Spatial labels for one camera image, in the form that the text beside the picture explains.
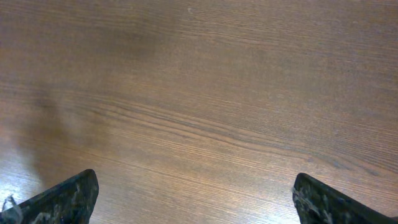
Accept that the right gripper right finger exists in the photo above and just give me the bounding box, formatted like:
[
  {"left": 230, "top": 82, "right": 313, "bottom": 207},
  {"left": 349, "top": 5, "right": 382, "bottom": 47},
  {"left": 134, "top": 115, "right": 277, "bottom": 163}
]
[{"left": 292, "top": 173, "right": 397, "bottom": 224}]

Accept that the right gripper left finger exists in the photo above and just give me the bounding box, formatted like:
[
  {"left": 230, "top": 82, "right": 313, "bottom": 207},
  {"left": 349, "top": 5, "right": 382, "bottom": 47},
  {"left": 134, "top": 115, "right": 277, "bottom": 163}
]
[{"left": 1, "top": 169, "right": 99, "bottom": 224}]

